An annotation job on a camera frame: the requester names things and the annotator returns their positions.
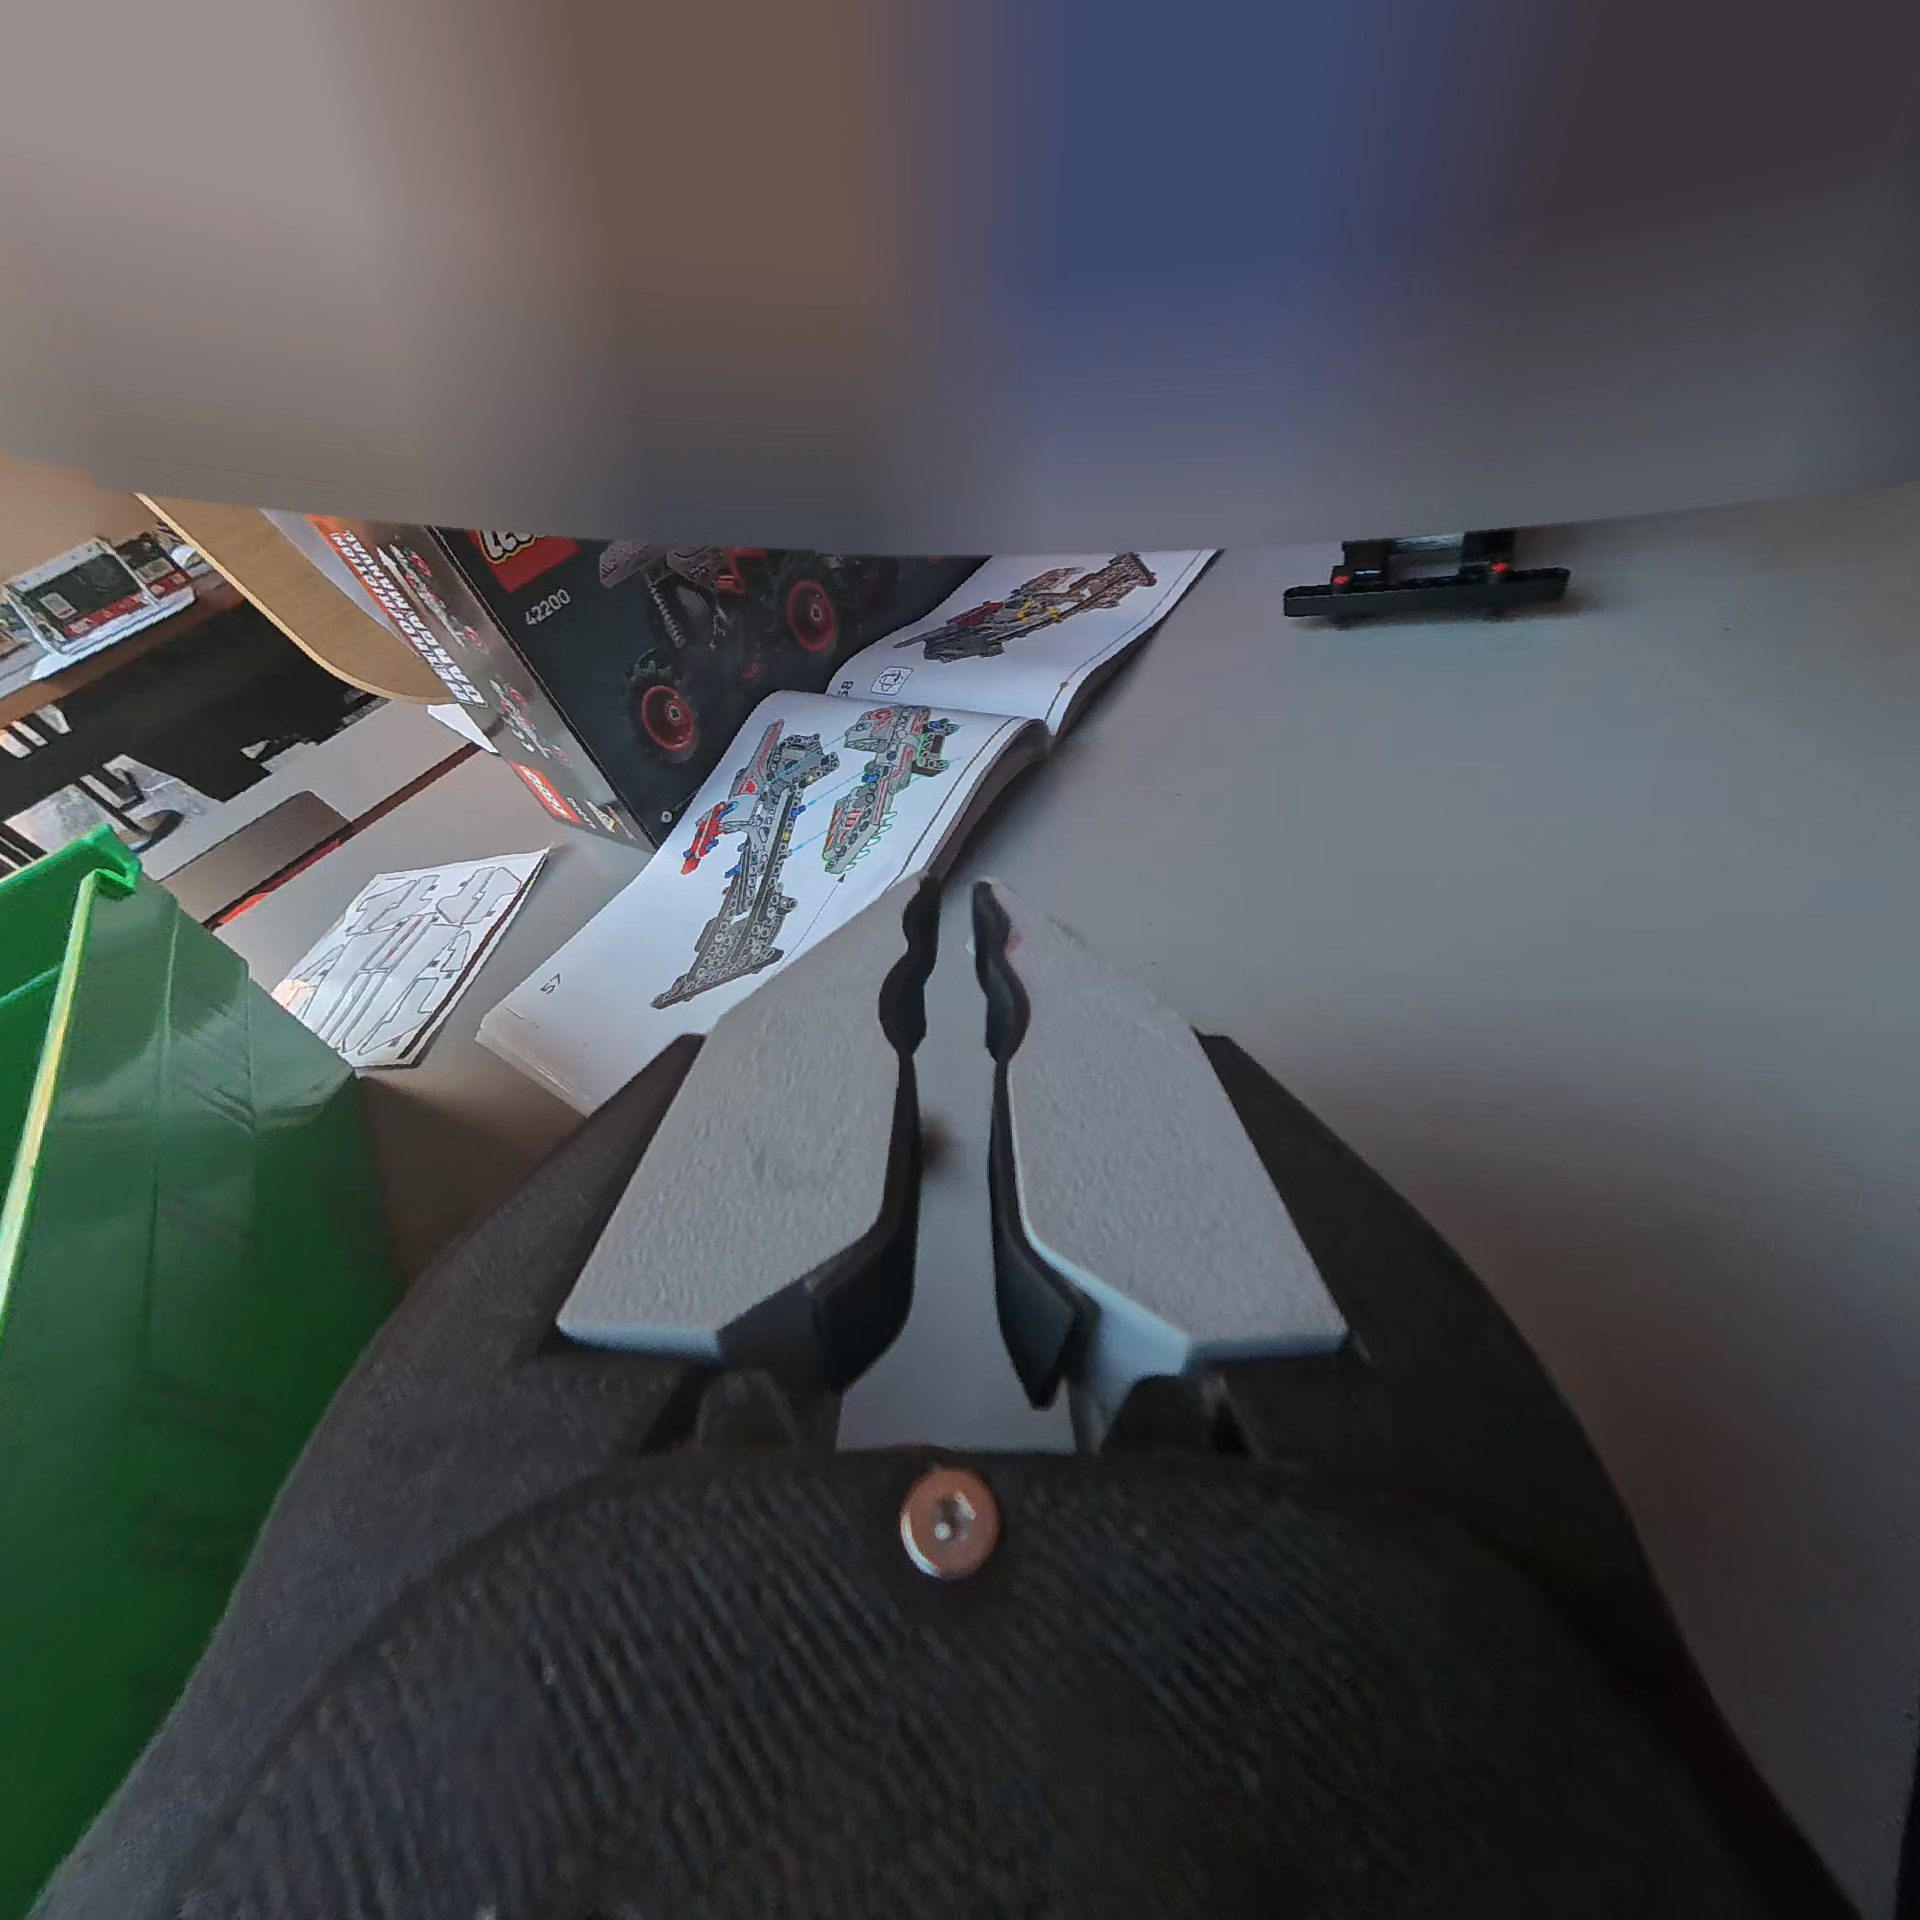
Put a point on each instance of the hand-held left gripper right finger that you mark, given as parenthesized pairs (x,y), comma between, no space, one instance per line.
(1153,1185)

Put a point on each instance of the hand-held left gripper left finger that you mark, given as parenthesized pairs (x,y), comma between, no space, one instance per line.
(751,1153)

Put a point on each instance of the grey red lego truck model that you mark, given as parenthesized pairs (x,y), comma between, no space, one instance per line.
(1425,585)

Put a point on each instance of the lego instruction booklet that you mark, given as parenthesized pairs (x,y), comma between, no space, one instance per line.
(839,794)

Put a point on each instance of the black lego set box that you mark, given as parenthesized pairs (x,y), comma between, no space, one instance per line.
(600,661)

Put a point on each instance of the white sticker sheet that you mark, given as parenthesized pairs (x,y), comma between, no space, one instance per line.
(405,958)

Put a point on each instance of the green plastic bin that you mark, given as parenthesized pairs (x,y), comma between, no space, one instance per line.
(150,1275)

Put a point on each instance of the light wooden table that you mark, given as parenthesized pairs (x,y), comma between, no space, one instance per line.
(301,600)

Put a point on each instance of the white red toy box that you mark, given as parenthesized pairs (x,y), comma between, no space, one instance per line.
(90,594)

